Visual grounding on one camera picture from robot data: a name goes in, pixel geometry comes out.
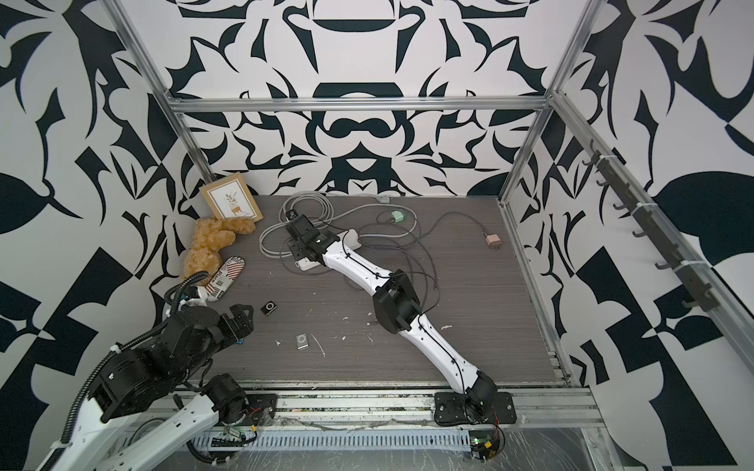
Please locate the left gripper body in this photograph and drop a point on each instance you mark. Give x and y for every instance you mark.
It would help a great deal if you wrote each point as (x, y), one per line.
(231, 334)

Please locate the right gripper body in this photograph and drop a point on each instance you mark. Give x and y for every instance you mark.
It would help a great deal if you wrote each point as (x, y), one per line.
(296, 246)

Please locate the dark usb cable yellow charger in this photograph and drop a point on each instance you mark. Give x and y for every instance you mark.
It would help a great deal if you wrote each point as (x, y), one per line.
(424, 277)

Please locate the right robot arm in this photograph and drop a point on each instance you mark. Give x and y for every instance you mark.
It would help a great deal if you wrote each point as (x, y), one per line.
(397, 309)

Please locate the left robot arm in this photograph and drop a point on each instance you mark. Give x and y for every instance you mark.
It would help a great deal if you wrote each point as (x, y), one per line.
(135, 374)

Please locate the black mp3 player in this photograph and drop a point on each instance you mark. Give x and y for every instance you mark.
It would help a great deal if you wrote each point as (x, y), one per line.
(268, 308)

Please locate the framed plant picture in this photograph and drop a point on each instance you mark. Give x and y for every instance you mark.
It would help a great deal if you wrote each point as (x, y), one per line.
(230, 197)

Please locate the tan teddy bear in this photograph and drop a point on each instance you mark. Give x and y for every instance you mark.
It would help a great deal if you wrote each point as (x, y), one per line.
(211, 235)

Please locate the dark usb cable green charger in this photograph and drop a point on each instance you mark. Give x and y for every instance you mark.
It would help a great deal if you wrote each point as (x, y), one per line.
(381, 234)

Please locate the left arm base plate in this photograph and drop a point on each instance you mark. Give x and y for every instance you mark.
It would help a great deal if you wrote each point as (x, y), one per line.
(254, 410)

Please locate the dark usb cable pink charger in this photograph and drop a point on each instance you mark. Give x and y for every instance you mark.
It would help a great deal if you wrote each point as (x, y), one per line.
(448, 220)

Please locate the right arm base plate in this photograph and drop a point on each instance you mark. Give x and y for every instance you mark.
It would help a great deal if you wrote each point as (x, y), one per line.
(451, 409)

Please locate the black wall hook rack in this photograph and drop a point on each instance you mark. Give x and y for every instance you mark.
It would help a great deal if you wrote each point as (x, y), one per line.
(657, 227)

